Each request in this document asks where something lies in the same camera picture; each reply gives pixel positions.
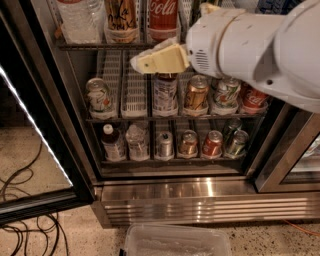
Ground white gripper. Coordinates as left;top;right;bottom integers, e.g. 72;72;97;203
130;2;245;78

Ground red coke can top shelf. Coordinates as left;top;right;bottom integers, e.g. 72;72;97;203
149;0;178;41

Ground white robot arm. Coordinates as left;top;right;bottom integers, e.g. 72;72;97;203
130;0;320;113

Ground brown tea bottle middle shelf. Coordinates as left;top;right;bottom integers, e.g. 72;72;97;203
153;73;178;116

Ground brown tea bottle shelf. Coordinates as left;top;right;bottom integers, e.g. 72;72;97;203
153;73;178;116
101;124;126;162

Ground gold can middle shelf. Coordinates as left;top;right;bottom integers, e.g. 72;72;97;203
184;75;209;110

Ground gold tall can top shelf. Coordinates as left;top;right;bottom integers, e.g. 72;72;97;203
105;0;138;43

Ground white green can front middle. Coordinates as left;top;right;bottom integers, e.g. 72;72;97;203
213;78;241;108

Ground white green can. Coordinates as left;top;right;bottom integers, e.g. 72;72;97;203
86;78;112;112
213;78;241;108

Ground stainless steel display fridge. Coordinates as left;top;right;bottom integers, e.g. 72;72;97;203
6;0;320;229

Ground blue white can top shelf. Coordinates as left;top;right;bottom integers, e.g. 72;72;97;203
257;0;303;15

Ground red coke can front middle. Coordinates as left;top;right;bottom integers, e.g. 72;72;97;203
241;84;268;108

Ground green can rear bottom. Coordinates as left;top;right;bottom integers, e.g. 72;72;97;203
222;118;242;142

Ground clear water bottle top shelf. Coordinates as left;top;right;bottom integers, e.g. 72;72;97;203
56;0;104;44

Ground clear water bottle shelf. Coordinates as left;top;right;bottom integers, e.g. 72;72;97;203
125;123;149;161
56;0;104;44

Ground gold can bottom shelf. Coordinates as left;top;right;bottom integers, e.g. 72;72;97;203
179;130;198;155

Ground silver can bottom shelf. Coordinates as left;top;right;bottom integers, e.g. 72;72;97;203
158;131;173;157

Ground white green can middle left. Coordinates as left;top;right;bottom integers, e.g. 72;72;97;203
86;78;112;112

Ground clear water bottle bottom shelf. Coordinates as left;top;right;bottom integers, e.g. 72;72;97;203
125;123;149;161

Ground red can bottom shelf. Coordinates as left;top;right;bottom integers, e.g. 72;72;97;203
202;130;223;158

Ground green can front bottom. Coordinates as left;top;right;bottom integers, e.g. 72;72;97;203
226;130;249;157

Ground brown tea bottle bottom shelf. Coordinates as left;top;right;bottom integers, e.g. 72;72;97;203
101;124;126;162

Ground open glass fridge door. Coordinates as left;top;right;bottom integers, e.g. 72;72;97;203
0;0;94;226

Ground right sliding glass door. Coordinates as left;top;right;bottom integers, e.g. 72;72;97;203
255;109;320;193

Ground clear plastic bin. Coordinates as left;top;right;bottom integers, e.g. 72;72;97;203
119;224;232;256

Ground orange cable on floor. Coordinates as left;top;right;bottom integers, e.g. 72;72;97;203
283;219;320;238

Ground black cables on floor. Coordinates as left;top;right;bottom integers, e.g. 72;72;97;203
0;139;70;256

